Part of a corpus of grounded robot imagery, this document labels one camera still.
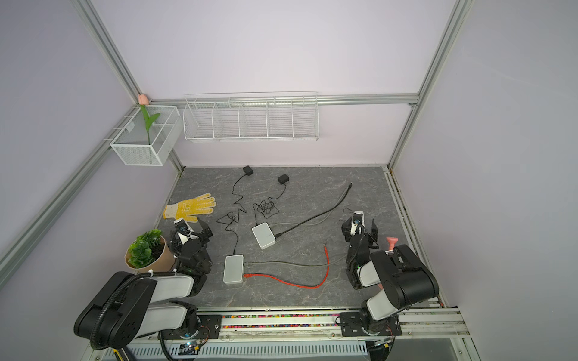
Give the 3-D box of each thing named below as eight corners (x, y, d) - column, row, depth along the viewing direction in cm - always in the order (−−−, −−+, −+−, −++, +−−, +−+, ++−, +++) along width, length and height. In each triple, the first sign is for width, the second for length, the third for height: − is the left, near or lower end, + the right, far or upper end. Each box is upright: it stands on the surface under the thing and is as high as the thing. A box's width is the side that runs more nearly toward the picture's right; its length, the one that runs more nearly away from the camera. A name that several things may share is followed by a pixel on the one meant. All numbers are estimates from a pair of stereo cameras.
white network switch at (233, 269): (224, 286, 84) (222, 284, 82) (226, 258, 91) (224, 255, 89) (243, 283, 85) (241, 281, 83) (243, 255, 92) (242, 253, 90)
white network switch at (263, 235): (261, 250, 93) (260, 248, 91) (251, 230, 99) (251, 228, 97) (277, 243, 95) (276, 240, 94) (266, 223, 101) (266, 221, 99)
